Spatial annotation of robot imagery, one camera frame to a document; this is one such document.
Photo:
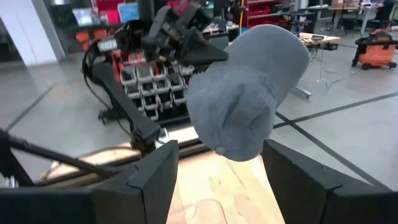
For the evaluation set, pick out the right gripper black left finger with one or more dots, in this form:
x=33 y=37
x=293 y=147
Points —
x=149 y=193

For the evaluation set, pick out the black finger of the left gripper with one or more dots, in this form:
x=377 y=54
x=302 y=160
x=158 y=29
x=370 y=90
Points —
x=202 y=51

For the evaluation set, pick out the plain grey cap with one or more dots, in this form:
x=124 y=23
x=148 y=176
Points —
x=236 y=102

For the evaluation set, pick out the orange shop vacuum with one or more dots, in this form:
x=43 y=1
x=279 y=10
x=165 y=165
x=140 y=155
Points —
x=376 y=54

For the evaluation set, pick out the grey metal table foot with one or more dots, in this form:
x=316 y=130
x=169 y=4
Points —
x=303 y=92

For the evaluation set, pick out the red shelving unit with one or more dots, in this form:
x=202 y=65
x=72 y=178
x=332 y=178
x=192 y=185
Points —
x=261 y=9

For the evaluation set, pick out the rack of small storage bins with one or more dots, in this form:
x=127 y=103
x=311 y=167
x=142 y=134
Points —
x=149 y=90

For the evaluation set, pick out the blue sign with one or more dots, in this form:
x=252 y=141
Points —
x=127 y=12

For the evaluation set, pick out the wooden work table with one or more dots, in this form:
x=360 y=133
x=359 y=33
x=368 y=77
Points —
x=317 y=39

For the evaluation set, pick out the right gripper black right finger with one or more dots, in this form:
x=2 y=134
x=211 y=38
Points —
x=311 y=199

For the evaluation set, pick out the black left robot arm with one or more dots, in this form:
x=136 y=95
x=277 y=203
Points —
x=124 y=102

